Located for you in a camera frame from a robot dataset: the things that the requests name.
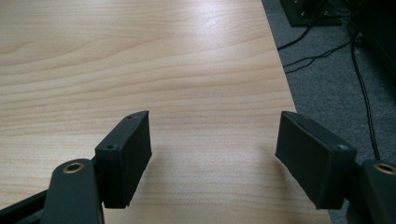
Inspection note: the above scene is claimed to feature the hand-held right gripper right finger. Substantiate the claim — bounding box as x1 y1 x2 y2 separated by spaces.
275 110 358 210

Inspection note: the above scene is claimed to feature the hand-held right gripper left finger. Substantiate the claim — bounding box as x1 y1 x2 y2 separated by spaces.
94 109 153 209

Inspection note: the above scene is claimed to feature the dark cabinet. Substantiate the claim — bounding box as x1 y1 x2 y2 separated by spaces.
354 0 396 105

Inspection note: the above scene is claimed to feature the black flat stand base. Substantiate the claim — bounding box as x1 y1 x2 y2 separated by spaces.
278 0 344 28

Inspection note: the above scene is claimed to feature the thick black braided cable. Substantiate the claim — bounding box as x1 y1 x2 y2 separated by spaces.
347 18 382 161

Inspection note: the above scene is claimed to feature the thin black cable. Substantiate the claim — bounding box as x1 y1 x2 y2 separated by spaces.
282 40 354 75
276 6 325 51

